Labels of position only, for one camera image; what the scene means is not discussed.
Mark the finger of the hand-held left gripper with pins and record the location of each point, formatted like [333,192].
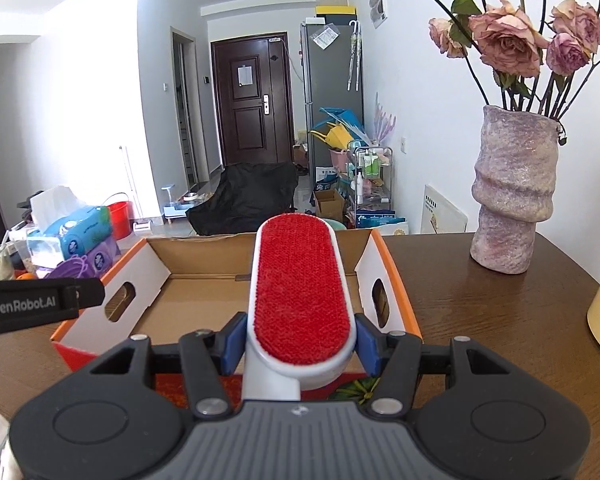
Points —
[87,294]

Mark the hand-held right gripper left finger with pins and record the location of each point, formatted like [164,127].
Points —
[232,345]

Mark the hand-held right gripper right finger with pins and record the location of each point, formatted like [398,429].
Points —
[367,347]

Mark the orange cardboard box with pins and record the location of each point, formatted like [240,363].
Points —
[205,300]

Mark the red lint brush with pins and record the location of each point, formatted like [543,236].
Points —
[300,285]

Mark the orange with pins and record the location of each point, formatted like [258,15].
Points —
[27,276]

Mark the purple tissue pack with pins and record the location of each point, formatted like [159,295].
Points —
[100,260]

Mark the clear plastic food container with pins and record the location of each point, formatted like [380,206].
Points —
[22,250]

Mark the blue tissue pack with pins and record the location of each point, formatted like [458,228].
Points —
[80,235]

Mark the red bucket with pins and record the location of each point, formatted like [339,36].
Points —
[119,220]

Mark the white pet feeder stand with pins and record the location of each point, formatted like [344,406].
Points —
[175,205]

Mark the blue white bag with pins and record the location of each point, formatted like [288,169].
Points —
[380,222]

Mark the small brown cardboard box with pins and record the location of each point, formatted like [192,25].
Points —
[329,205]

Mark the metal rack trolley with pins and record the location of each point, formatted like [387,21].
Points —
[370,175]

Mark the pink bucket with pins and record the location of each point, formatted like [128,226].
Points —
[341,160]

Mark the pink textured vase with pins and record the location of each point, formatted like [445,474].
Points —
[515,185]

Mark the blue clothes hangers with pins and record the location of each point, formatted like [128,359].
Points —
[340,115]

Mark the dark wooden door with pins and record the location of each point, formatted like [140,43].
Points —
[250,110]

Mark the grey refrigerator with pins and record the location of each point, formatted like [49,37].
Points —
[325,75]

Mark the hanging folded umbrellas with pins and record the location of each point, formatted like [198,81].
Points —
[354,55]

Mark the yellow flat box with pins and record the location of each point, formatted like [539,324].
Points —
[336,11]

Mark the dried rose bouquet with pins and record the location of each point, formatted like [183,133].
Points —
[510,40]

